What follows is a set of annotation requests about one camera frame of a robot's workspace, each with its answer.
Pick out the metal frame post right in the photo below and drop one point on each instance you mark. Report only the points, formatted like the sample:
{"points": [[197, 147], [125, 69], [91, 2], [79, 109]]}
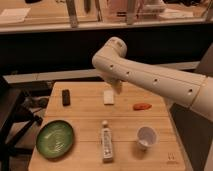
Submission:
{"points": [[130, 11]]}

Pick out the white rectangular block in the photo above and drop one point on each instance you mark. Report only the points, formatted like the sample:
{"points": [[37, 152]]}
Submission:
{"points": [[108, 97]]}

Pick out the white ceramic cup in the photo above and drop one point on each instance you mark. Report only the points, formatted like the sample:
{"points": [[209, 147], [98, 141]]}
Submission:
{"points": [[146, 137]]}

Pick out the white tube with cap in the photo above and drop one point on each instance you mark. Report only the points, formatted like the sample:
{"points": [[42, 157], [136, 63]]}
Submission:
{"points": [[106, 141]]}

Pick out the black chair left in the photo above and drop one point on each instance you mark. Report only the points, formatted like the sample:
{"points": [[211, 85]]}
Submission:
{"points": [[12, 111]]}

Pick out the metal frame post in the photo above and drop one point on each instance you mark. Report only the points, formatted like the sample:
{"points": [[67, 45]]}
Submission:
{"points": [[130, 11], [72, 13]]}

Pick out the metal frame post left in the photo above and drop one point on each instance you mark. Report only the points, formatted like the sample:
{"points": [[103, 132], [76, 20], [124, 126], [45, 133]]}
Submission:
{"points": [[72, 13]]}

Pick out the green ceramic plate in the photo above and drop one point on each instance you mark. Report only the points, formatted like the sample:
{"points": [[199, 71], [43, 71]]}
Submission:
{"points": [[55, 139]]}

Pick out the orange carrot toy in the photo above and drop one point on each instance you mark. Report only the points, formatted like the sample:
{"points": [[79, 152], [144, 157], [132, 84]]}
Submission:
{"points": [[141, 106]]}

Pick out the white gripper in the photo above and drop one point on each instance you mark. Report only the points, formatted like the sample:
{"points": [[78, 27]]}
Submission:
{"points": [[114, 83]]}

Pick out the white paper sheet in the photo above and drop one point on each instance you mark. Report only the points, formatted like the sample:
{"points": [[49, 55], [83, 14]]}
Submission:
{"points": [[14, 15]]}

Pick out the black eraser block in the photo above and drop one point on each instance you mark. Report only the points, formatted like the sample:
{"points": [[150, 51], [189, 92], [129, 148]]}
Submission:
{"points": [[66, 97]]}

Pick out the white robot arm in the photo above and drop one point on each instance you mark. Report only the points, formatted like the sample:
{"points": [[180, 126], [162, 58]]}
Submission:
{"points": [[191, 90]]}

